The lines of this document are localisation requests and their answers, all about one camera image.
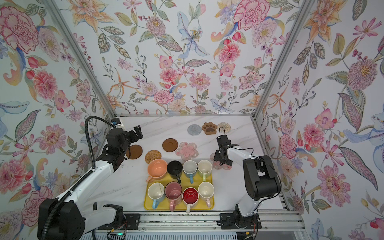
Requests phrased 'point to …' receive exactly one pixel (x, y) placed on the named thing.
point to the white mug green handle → (204, 168)
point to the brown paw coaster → (209, 128)
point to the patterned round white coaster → (226, 128)
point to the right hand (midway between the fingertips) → (221, 158)
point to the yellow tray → (163, 205)
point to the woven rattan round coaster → (151, 155)
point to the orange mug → (157, 168)
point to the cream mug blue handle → (156, 192)
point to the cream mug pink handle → (206, 191)
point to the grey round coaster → (194, 129)
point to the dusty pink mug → (173, 192)
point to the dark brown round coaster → (170, 145)
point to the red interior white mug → (190, 196)
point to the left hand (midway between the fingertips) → (135, 128)
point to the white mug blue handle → (190, 168)
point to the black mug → (175, 169)
